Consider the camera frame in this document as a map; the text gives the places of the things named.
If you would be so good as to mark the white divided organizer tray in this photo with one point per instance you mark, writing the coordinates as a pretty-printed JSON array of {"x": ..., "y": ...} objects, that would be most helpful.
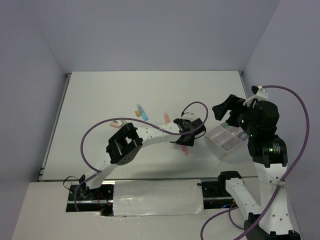
[{"x": 223, "y": 142}]

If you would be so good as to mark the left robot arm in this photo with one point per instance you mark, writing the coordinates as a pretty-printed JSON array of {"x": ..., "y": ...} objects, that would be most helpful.
[{"x": 125, "y": 144}]

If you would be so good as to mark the metal base rail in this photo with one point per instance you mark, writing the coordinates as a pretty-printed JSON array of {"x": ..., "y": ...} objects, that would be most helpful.
[{"x": 213, "y": 195}]

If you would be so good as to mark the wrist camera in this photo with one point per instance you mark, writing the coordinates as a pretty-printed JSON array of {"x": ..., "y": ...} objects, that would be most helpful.
[
  {"x": 259, "y": 93},
  {"x": 188, "y": 116}
]

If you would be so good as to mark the orange highlighter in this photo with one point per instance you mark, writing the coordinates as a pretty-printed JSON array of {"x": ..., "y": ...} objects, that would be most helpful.
[{"x": 166, "y": 118}]

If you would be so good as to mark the pink correction tape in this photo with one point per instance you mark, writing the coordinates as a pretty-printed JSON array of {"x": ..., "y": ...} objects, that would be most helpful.
[{"x": 184, "y": 150}]

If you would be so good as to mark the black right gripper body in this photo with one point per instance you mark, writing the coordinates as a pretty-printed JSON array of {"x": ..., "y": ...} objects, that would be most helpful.
[{"x": 241, "y": 117}]

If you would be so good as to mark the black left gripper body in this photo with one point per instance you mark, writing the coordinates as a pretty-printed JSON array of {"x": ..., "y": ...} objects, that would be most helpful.
[{"x": 189, "y": 142}]

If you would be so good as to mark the blue highlighter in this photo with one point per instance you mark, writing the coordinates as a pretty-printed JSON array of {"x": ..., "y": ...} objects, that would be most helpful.
[{"x": 142, "y": 112}]

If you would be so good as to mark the silver foil sheet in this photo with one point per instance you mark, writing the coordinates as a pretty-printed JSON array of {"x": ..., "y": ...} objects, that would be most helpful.
[{"x": 158, "y": 198}]

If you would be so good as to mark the pink and white stapler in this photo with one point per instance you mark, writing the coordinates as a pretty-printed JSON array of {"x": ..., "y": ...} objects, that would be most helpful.
[{"x": 116, "y": 124}]

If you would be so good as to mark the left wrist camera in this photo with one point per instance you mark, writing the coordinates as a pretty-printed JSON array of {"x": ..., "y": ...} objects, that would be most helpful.
[{"x": 188, "y": 116}]

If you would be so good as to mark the yellow eraser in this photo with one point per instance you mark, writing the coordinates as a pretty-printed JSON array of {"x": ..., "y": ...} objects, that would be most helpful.
[{"x": 137, "y": 113}]

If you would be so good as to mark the blue pen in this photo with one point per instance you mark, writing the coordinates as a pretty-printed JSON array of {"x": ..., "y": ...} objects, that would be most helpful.
[{"x": 242, "y": 136}]

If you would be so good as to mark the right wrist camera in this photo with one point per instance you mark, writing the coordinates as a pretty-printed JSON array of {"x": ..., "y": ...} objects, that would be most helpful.
[{"x": 259, "y": 93}]

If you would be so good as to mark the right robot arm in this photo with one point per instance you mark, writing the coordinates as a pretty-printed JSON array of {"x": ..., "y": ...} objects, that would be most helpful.
[{"x": 269, "y": 219}]

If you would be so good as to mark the green correction tape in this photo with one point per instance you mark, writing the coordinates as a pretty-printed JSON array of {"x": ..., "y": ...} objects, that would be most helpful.
[{"x": 226, "y": 126}]

